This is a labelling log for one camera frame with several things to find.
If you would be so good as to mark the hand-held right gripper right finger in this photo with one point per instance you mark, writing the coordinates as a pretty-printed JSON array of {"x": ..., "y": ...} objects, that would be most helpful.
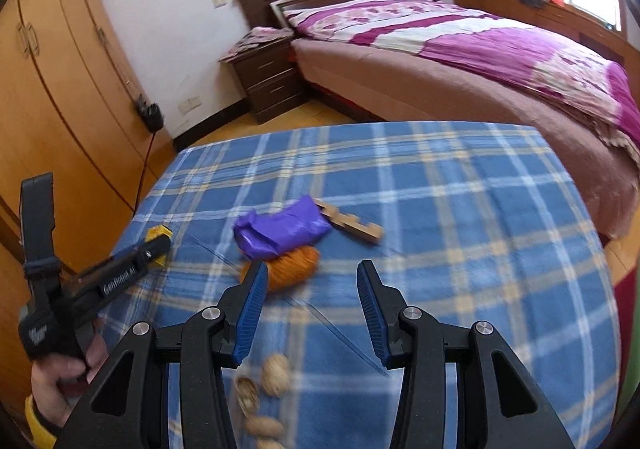
[{"x": 372, "y": 319}]

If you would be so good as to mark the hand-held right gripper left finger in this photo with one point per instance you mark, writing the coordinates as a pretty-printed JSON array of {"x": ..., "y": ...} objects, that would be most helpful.
[{"x": 250, "y": 319}]

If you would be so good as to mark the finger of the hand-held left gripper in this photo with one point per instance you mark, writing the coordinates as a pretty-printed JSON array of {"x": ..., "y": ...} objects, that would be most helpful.
[{"x": 120, "y": 274}]

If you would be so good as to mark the yellow block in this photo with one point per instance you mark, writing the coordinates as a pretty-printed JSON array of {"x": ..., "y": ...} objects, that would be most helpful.
[{"x": 160, "y": 230}]

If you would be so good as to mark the orange foam net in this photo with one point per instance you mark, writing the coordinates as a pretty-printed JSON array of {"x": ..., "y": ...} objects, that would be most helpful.
[{"x": 292, "y": 269}]

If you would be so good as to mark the purple plastic bag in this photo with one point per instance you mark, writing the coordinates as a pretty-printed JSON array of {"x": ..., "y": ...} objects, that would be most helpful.
[{"x": 280, "y": 229}]

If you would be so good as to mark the red bucket with green rim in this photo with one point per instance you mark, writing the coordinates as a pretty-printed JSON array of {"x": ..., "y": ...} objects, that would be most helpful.
[{"x": 625, "y": 324}]

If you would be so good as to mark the person's left forearm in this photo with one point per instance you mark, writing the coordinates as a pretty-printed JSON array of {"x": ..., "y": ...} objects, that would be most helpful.
[{"x": 37, "y": 424}]

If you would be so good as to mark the person's left hand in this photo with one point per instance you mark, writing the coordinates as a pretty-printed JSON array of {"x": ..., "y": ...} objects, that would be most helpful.
[{"x": 50, "y": 389}]

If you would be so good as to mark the whole walnut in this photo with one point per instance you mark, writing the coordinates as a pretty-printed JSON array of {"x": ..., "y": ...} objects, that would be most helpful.
[{"x": 276, "y": 374}]

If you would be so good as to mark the notched wooden block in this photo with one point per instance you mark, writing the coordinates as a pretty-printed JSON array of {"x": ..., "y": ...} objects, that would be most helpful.
[{"x": 360, "y": 229}]

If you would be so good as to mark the peanut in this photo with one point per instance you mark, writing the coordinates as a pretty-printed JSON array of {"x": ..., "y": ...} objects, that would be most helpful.
[
  {"x": 265, "y": 426},
  {"x": 270, "y": 444}
]

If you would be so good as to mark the blue plaid tablecloth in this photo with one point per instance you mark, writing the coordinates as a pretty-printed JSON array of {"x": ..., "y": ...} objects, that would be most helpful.
[{"x": 450, "y": 229}]

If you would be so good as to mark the wooden wardrobe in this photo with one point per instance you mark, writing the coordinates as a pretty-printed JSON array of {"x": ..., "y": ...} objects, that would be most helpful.
[{"x": 60, "y": 79}]

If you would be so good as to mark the black power adapter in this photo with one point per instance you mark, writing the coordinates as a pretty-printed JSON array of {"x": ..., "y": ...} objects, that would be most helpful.
[{"x": 150, "y": 115}]

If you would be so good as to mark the bed with purple quilt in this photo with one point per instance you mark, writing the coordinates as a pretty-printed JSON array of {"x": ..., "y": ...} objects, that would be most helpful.
[{"x": 400, "y": 89}]

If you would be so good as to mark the dark wooden nightstand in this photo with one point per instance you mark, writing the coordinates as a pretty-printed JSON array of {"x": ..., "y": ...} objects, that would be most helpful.
[{"x": 270, "y": 84}]

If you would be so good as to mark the pink patterned cloth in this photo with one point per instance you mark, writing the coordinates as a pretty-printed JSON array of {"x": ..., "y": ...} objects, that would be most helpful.
[{"x": 255, "y": 41}]

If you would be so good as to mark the purple floral quilt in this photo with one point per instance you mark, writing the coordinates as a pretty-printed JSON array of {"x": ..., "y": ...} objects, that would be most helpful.
[{"x": 475, "y": 44}]

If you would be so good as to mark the long wooden sideboard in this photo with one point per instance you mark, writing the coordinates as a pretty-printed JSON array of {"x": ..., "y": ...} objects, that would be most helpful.
[{"x": 560, "y": 21}]

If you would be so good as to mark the wall socket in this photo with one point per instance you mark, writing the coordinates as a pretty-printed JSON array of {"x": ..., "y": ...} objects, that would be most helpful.
[{"x": 191, "y": 104}]

